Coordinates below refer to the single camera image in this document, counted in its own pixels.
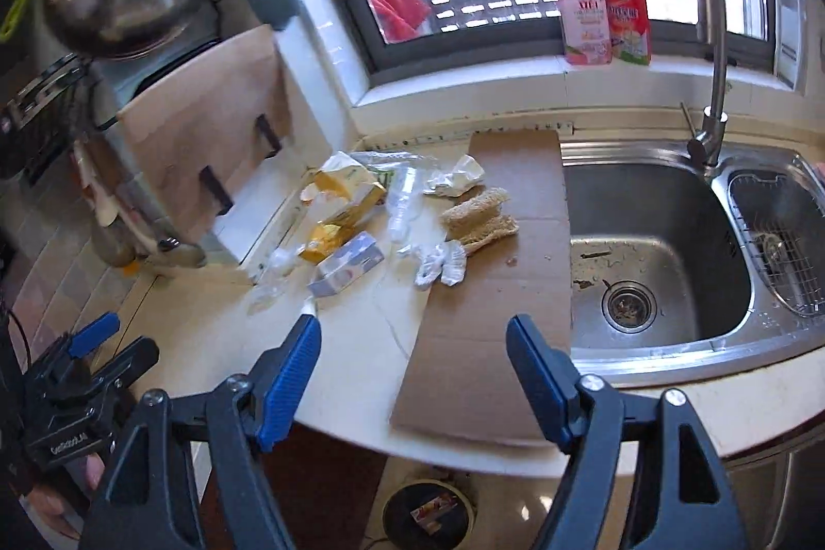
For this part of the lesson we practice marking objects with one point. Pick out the orange yellow hanging tool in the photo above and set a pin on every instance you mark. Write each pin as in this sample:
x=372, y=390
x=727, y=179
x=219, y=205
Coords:
x=129, y=268

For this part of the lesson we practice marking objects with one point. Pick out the wooden cutting board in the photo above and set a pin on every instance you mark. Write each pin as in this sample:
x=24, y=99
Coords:
x=193, y=125

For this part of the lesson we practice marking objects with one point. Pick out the brown wooden cabinet door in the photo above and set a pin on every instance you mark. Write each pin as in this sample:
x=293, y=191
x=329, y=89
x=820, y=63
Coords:
x=335, y=492

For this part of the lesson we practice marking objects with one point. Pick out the loofah sponge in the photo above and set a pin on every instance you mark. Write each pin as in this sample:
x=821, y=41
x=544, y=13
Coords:
x=474, y=215

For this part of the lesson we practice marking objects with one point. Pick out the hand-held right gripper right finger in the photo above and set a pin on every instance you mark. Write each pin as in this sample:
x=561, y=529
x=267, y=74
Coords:
x=541, y=389

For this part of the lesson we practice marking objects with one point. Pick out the crushed clear plastic bottle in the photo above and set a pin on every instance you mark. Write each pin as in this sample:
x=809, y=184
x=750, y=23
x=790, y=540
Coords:
x=403, y=202

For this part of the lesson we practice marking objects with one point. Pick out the round waste bin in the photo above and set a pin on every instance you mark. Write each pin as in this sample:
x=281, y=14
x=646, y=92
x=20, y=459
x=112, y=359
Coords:
x=396, y=518

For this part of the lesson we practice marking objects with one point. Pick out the colourful printed wrapper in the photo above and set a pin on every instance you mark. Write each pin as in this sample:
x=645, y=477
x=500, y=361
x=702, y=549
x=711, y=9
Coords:
x=435, y=511

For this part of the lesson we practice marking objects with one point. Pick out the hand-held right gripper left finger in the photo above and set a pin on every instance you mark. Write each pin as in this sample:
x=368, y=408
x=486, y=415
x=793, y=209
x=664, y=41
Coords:
x=290, y=376

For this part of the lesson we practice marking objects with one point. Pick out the clear plastic wrapper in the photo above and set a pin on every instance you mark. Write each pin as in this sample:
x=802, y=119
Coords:
x=277, y=266

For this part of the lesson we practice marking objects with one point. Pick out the steel faucet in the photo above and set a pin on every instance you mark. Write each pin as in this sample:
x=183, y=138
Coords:
x=712, y=73

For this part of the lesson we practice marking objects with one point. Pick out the clear plastic bag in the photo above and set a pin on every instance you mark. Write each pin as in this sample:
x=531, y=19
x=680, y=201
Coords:
x=387, y=162

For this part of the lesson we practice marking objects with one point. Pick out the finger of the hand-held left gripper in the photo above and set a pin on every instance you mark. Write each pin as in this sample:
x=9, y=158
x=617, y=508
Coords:
x=96, y=328
x=132, y=360

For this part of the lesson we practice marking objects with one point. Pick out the stainless steel sink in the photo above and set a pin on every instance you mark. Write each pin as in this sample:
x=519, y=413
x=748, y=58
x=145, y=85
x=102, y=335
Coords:
x=657, y=228

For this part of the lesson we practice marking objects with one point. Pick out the red cloth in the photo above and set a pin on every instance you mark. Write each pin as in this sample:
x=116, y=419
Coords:
x=393, y=5

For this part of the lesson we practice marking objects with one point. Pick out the white wrapper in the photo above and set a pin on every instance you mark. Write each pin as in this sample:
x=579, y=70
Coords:
x=441, y=263

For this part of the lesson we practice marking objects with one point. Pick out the brown cardboard sheet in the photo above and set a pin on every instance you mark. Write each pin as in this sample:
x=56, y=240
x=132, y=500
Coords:
x=490, y=318

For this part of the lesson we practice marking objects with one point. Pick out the black wall rack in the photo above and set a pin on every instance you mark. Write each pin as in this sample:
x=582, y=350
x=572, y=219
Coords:
x=32, y=125

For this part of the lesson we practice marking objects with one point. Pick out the white purple carton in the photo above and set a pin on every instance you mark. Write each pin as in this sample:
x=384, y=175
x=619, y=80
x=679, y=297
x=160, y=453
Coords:
x=348, y=266

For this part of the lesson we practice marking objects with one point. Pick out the pink detergent bottle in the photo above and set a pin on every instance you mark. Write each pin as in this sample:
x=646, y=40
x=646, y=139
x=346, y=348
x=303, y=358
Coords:
x=583, y=21

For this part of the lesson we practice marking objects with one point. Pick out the white tissue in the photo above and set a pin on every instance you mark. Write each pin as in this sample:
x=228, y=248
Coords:
x=461, y=176

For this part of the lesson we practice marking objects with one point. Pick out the person's left hand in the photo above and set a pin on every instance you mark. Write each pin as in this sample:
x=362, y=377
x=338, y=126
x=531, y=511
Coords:
x=61, y=514

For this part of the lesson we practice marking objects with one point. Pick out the white yellow packet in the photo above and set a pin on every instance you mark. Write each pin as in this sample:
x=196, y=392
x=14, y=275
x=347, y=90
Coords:
x=341, y=173

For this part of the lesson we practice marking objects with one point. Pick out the yellow carton box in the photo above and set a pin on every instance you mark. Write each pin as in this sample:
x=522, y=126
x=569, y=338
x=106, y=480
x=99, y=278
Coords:
x=358, y=202
x=329, y=244

